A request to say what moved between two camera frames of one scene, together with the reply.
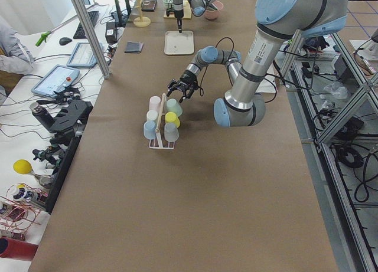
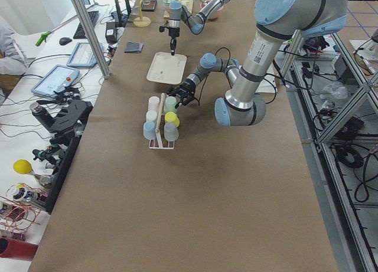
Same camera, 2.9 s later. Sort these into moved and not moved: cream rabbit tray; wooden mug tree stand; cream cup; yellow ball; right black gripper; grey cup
Moved: cream rabbit tray; right black gripper
Not moved: grey cup; yellow ball; cream cup; wooden mug tree stand
